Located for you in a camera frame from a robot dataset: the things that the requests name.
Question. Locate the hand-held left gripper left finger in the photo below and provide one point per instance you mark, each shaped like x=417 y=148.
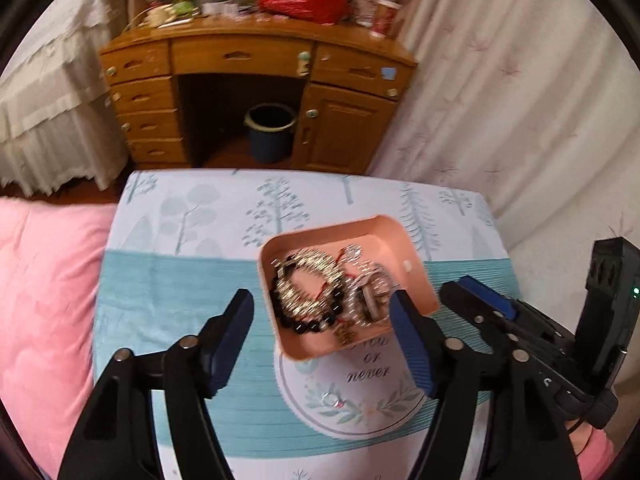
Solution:
x=230 y=340

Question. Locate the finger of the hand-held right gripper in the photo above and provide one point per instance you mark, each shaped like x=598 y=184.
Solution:
x=465 y=310
x=487 y=294

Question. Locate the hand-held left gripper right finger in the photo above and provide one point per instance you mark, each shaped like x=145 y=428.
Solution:
x=410 y=345

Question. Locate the pink mesh band watch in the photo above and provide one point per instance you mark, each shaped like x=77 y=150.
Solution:
x=372 y=300

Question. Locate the pink plastic box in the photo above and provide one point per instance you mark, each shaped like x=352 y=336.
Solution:
x=395 y=240

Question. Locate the small round pendant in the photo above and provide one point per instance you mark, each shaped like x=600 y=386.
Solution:
x=355 y=250

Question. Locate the person's right forearm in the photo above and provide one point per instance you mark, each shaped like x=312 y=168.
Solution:
x=597 y=455

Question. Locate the white leaf print curtain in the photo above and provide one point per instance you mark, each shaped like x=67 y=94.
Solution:
x=500 y=110

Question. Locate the pink pillow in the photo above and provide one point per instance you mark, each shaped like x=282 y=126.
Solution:
x=45 y=310

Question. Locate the dark blue bucket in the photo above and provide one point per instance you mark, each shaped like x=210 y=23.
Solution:
x=270 y=145

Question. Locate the wooden desk with drawers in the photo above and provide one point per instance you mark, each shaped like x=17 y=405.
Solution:
x=240 y=55

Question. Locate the red and white paper cup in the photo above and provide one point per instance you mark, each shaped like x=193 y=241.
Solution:
x=385 y=15

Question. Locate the white lace cover cloth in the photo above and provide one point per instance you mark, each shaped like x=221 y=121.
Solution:
x=45 y=85

